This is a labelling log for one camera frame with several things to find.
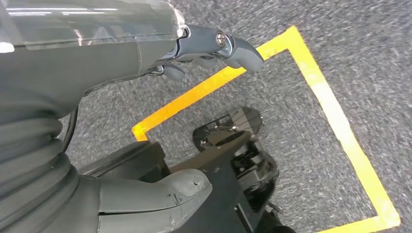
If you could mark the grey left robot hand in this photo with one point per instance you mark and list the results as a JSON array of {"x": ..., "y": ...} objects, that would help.
[{"x": 80, "y": 61}]

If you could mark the black robot foot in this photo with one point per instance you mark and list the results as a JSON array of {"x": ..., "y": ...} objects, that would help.
[{"x": 246, "y": 117}]

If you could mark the yellow floor tape square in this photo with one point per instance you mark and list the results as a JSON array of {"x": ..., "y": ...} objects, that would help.
[{"x": 334, "y": 109}]

